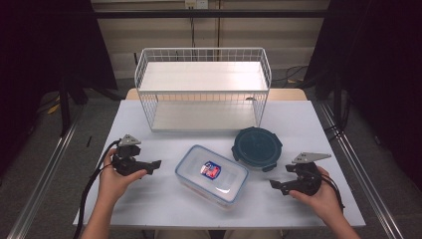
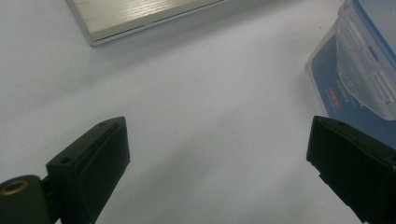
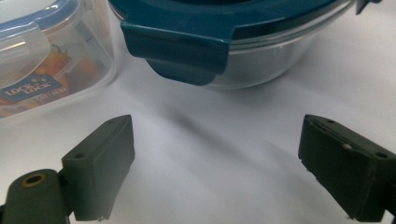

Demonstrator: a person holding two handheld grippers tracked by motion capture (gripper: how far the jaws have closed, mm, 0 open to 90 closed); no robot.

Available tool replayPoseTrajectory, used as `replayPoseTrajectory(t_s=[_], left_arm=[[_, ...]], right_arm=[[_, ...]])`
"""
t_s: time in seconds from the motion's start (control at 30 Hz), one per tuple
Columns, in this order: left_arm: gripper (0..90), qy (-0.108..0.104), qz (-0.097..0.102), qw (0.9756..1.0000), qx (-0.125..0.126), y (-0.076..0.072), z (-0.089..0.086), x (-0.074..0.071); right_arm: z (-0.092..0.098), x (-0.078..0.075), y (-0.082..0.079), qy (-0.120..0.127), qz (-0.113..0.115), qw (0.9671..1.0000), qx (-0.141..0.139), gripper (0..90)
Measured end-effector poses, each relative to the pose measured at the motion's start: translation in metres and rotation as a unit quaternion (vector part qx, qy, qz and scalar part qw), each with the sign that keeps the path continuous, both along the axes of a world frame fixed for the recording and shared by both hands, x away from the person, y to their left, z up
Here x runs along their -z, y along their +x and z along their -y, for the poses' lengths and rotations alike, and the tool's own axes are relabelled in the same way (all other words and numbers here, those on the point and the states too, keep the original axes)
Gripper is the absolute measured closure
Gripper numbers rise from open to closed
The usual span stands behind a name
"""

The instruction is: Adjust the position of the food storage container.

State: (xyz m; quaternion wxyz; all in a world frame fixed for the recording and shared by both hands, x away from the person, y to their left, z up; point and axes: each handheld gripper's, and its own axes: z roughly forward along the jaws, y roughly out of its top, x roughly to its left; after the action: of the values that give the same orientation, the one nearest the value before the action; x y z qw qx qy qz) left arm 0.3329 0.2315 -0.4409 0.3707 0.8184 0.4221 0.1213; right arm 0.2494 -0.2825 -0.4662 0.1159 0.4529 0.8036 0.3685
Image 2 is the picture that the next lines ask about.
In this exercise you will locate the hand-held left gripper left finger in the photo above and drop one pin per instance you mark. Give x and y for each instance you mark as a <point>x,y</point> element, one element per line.
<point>93,161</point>

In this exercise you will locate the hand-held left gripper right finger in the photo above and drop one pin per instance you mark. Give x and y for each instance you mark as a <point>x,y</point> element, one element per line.
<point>358,161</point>

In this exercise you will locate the clear rectangular container blue lid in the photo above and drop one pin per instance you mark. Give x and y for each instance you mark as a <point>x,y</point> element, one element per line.
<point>364,65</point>

